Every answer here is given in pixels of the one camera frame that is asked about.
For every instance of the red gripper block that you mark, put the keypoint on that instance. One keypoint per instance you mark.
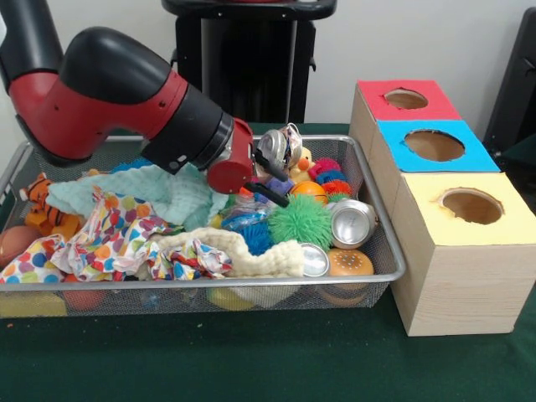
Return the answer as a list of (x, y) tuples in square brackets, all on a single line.
[(233, 163)]

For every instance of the polka dot colourful cloth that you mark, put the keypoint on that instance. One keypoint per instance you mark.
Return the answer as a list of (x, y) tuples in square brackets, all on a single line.
[(100, 239)]

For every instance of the brown toy football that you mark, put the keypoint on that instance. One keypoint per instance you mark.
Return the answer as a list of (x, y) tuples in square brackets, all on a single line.
[(15, 244)]

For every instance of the blue spiky rubber ball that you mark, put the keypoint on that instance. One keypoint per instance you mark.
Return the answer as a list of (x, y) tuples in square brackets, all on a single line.
[(258, 238)]

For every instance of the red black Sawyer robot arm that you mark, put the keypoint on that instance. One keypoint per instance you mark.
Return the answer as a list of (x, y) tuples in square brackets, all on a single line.
[(109, 92)]

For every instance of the mint green fuzzy cloth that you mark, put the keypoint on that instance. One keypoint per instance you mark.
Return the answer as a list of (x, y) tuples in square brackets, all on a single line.
[(126, 194)]

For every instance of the cream knitted cloth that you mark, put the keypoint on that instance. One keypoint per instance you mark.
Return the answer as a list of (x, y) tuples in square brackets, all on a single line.
[(260, 260)]

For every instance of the black upright panel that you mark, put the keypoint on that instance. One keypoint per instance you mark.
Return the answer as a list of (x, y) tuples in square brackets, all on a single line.
[(515, 84)]

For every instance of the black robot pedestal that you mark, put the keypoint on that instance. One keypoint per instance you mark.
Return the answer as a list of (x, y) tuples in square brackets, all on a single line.
[(251, 75)]

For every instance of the small orange basketball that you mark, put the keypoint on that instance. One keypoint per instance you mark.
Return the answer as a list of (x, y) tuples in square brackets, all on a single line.
[(311, 191)]

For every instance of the dark green side table cloth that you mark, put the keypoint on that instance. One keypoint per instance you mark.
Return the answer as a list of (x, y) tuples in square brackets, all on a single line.
[(523, 152)]

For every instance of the green spiky rubber ball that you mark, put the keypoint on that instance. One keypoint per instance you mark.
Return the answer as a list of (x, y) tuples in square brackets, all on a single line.
[(300, 219)]

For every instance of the wooden box with three holes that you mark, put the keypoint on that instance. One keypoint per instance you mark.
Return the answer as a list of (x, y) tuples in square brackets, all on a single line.
[(452, 285)]

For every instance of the toy burger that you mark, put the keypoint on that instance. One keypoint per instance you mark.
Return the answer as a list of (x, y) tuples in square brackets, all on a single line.
[(349, 264)]

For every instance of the smooth silver can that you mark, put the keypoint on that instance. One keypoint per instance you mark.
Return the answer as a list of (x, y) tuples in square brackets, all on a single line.
[(352, 223)]

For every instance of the crushed silver can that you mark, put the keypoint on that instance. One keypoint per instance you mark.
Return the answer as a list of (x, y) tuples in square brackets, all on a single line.
[(285, 144)]

